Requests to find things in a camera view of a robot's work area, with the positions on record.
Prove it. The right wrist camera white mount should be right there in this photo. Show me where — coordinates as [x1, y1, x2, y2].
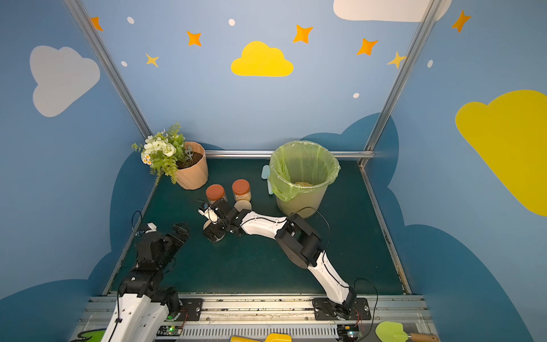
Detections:
[198, 203, 218, 224]

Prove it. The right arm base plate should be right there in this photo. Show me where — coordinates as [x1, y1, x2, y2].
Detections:
[311, 297, 372, 321]

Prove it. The white flowers green plant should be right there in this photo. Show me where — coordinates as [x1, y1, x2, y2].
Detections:
[131, 123, 194, 184]

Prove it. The left controller board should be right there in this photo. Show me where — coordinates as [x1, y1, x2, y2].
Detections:
[157, 326, 182, 337]

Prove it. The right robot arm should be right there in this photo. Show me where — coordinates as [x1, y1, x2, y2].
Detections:
[198, 199, 357, 319]

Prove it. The red lid oatmeal jar right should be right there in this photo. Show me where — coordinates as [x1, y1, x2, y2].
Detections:
[232, 179, 252, 202]

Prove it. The beige lid oatmeal jar rear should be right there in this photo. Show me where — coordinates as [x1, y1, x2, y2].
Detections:
[234, 199, 252, 212]

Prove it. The mesh bin green bag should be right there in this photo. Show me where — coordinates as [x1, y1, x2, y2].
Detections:
[269, 141, 340, 219]

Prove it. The red lid oatmeal jar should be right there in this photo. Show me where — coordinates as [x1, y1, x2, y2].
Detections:
[232, 179, 252, 202]
[206, 184, 227, 205]

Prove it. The controller board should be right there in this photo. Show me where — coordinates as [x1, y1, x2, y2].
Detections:
[157, 326, 182, 337]
[336, 325, 363, 342]

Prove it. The clear oatmeal jar front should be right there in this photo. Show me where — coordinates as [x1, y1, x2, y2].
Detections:
[202, 219, 226, 243]

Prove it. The red lid oatmeal jar left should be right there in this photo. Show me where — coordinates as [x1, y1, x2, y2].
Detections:
[206, 184, 227, 205]

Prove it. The yellow toy scoop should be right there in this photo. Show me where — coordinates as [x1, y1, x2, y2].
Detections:
[230, 333, 292, 342]

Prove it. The aluminium front rail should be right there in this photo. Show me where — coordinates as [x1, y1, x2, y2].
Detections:
[71, 294, 438, 341]

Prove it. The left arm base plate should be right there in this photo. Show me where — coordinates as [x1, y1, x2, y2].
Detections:
[170, 298, 203, 322]

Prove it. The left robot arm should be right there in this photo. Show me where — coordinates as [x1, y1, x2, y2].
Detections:
[102, 222, 190, 341]

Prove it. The terracotta flower pot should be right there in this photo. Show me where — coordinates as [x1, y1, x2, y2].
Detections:
[175, 141, 209, 190]

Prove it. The green toy spatula wooden handle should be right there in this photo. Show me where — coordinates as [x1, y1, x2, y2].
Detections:
[375, 321, 441, 342]

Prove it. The right controller board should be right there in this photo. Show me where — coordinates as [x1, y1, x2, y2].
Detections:
[336, 325, 363, 342]

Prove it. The green toy tool left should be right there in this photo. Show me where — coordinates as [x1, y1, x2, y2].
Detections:
[70, 329, 105, 342]

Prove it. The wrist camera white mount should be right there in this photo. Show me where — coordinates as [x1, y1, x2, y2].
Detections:
[198, 203, 218, 224]
[135, 222, 158, 237]

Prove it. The light blue toy spatula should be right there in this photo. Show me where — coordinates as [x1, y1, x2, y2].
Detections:
[261, 165, 273, 195]

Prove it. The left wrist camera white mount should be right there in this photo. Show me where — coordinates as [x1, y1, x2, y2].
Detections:
[135, 222, 158, 237]

